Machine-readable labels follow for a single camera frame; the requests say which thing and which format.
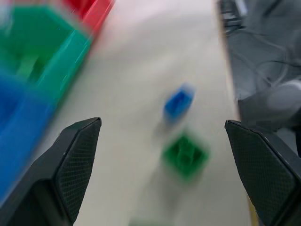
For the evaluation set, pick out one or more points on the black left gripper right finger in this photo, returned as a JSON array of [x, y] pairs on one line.
[[263, 169]]

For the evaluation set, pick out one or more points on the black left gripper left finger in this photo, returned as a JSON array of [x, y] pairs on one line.
[[70, 164]]

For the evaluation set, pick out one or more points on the grey robot body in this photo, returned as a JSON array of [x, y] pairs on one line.
[[272, 106]]

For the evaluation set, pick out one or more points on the blue plastic bin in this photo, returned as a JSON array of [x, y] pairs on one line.
[[18, 122]]

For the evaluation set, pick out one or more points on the green block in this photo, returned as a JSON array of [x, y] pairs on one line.
[[185, 156]]

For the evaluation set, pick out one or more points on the blue block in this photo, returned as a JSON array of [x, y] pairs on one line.
[[179, 103]]

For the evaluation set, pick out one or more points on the green plastic bin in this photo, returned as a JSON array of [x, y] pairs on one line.
[[44, 44]]

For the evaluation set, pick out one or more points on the red plastic bin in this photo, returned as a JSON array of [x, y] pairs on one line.
[[94, 10]]

